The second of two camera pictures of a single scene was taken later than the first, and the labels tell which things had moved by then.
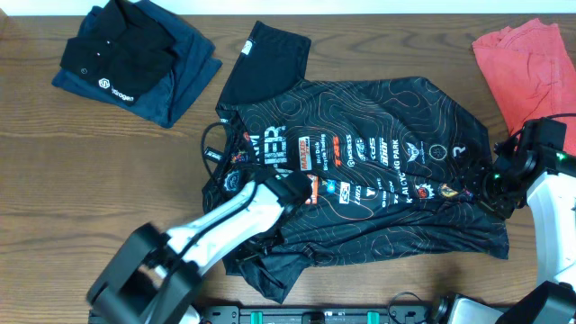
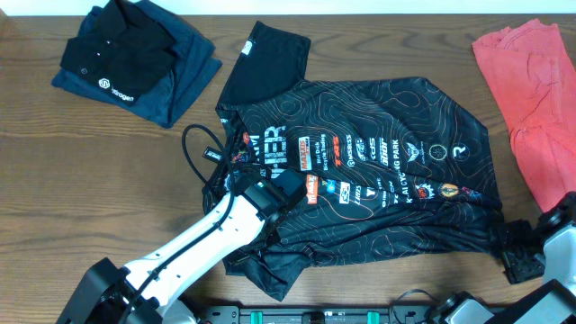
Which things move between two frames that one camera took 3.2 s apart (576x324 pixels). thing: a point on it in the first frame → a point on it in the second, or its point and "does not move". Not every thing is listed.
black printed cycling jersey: [389, 161] does not move
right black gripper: [503, 211] → [517, 273]
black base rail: [397, 314] does not move
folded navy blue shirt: [194, 65] does not move
